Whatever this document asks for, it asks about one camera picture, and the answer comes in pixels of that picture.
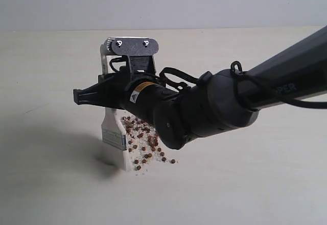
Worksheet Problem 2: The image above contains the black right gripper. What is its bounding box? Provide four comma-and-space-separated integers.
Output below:
73, 72, 178, 122

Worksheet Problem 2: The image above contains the white paint brush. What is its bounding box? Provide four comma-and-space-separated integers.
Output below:
98, 44, 132, 171

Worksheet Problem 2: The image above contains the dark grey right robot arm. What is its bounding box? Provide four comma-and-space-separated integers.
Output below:
73, 28, 326, 150

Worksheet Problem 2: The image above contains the pile of brown pellets and grains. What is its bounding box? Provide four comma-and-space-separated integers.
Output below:
121, 115, 178, 173

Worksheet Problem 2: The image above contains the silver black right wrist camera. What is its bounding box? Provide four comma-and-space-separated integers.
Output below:
100, 37, 159, 74

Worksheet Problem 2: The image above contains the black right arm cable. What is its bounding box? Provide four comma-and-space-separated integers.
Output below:
109, 57, 327, 110

